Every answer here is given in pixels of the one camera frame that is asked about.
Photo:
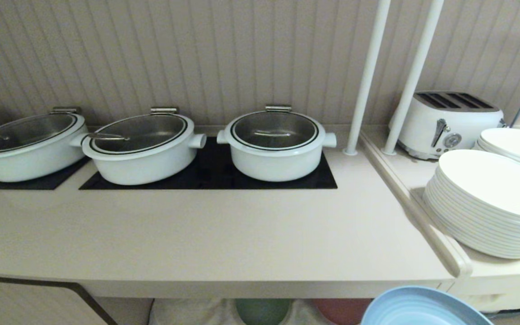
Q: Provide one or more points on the green plate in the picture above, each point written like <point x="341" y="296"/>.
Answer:
<point x="262" y="312"/>

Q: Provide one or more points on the red plate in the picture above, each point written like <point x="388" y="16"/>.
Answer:
<point x="341" y="311"/>

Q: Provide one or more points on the light blue plate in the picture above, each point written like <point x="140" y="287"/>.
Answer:
<point x="418" y="309"/>

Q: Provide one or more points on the white plate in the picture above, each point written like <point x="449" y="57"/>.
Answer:
<point x="490" y="180"/>
<point x="517" y="143"/>

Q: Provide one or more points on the white round pot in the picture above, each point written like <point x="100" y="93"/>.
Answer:
<point x="278" y="168"/>

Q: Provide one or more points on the round glass lid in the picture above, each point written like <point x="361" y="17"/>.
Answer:
<point x="274" y="128"/>

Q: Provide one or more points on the white oval pot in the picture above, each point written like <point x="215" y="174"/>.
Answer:
<point x="145" y="168"/>
<point x="30" y="166"/>

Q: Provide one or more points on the glass lid on oval pot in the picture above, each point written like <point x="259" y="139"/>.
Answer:
<point x="145" y="131"/>
<point x="32" y="130"/>

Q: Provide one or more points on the white pole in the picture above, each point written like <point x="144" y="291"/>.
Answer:
<point x="368" y="67"/>
<point x="415" y="67"/>

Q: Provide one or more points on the white toaster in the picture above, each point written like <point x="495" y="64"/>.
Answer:
<point x="465" y="126"/>

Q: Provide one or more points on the beige counter divider rail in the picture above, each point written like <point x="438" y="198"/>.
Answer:
<point x="418" y="212"/>

